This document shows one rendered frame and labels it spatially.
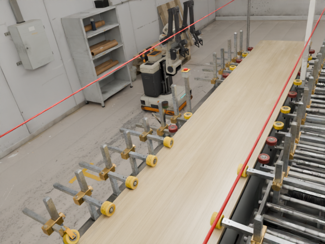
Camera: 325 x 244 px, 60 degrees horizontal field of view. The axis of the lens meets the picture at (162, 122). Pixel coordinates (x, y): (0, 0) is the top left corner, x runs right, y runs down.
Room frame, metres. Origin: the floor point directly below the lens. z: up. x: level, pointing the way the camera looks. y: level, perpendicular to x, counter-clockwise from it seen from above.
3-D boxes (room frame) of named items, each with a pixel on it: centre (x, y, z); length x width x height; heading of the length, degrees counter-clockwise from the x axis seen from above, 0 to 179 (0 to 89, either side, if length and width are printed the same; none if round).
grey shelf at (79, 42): (5.06, 0.93, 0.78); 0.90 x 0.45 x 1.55; 144
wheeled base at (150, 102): (4.25, -0.13, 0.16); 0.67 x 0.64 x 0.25; 54
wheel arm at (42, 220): (1.23, 0.81, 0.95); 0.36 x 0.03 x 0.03; 54
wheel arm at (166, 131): (2.24, 0.08, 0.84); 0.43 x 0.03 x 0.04; 54
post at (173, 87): (2.44, -0.15, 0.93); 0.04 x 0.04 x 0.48; 54
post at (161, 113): (2.23, -0.01, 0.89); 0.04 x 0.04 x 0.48; 54
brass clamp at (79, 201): (1.40, 0.59, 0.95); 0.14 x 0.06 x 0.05; 144
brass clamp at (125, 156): (1.81, 0.30, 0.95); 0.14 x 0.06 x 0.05; 144
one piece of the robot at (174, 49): (4.08, -0.36, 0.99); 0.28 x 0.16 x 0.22; 144
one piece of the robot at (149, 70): (4.31, -0.05, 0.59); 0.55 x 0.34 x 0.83; 144
